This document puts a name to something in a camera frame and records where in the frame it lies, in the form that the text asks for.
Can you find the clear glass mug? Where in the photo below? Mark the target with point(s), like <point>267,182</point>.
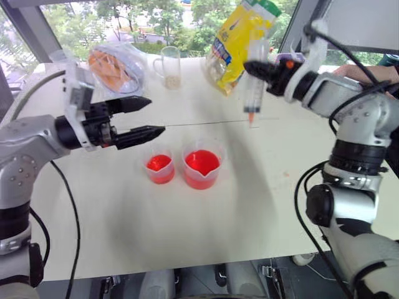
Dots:
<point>168,68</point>

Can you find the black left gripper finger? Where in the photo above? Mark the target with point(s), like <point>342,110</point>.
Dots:
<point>141,135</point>
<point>129,104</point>

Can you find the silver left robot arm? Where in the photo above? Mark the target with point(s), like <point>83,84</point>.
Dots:
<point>25,146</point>

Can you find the clear bag with orange food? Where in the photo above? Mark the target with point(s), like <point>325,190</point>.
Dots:
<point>117,68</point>

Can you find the large cup with red liquid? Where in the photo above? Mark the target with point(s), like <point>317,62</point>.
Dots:
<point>202,166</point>

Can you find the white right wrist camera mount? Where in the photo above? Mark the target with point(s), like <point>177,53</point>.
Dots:
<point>307,59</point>

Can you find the yellow snack bag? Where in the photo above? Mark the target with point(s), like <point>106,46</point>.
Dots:
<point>240,46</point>

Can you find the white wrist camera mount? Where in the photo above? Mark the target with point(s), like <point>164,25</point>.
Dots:
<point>307,59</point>
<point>75,90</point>

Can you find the clear plastic syringe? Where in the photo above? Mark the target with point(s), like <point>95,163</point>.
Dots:
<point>254,90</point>

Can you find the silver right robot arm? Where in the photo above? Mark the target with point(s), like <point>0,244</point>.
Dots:
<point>349,174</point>

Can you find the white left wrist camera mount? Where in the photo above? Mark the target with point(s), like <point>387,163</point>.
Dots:
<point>75,90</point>

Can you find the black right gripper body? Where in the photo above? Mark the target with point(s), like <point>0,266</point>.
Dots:
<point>282,79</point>

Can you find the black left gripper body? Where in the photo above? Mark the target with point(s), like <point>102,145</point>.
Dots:
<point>98,124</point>

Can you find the person's forearm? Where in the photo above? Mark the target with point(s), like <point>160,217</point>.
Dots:
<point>364,73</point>

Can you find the small cup with red liquid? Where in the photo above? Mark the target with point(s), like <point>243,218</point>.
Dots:
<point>159,166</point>

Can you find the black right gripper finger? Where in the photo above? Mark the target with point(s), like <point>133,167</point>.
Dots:
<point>260,71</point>

